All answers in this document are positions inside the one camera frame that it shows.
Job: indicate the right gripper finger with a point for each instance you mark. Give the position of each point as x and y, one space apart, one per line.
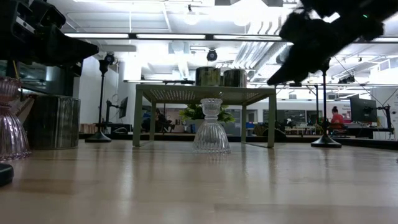
295 73

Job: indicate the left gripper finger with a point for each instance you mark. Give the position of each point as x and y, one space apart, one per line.
74 70
71 49

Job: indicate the silver candle tin with tag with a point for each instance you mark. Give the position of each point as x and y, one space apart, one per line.
56 121
236 78
207 76

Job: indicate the pink ribbed glass candle holder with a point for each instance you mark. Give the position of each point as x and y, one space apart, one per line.
11 137

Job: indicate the clear ribbed glass candle holder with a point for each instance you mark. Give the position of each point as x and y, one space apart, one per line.
211 137

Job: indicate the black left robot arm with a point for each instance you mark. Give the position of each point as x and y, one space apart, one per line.
11 70

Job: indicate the black computer monitor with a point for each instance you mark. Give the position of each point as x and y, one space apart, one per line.
362 109
123 107

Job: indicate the long ceiling light bar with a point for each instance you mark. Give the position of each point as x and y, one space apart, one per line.
171 36

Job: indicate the pale green metal shelf riser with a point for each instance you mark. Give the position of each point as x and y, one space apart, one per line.
174 93

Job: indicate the green plant in white pot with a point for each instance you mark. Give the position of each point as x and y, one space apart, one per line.
189 113

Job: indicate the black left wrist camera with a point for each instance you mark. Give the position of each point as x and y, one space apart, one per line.
49 14

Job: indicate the black aluminium table frame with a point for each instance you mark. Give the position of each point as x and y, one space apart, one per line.
373 143

